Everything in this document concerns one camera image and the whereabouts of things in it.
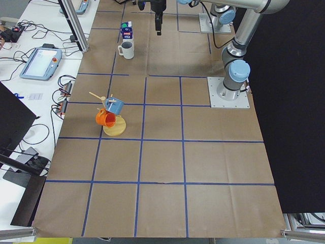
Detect blue teach pendant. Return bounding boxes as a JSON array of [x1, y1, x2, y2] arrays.
[[19, 47, 62, 81]]

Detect blue mug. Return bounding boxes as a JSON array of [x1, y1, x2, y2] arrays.
[[104, 97, 124, 115]]

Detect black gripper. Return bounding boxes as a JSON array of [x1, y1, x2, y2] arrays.
[[138, 0, 167, 36]]

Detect aluminium frame post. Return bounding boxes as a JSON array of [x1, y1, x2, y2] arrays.
[[58, 0, 89, 53]]

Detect wooden mug tree stand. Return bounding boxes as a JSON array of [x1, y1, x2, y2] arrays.
[[88, 91, 126, 136]]

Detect black monitor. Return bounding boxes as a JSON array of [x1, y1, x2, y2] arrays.
[[1, 84, 40, 175]]

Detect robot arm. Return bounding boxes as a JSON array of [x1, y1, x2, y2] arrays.
[[210, 0, 289, 101], [138, 0, 236, 36]]

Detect white mug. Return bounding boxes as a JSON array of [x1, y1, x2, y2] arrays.
[[118, 41, 134, 59]]

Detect orange mug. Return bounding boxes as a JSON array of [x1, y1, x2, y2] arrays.
[[95, 109, 116, 128]]

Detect blue white milk carton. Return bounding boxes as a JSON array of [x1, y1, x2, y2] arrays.
[[120, 21, 134, 43]]

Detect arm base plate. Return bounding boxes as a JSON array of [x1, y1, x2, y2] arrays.
[[207, 77, 250, 109], [199, 13, 231, 34]]

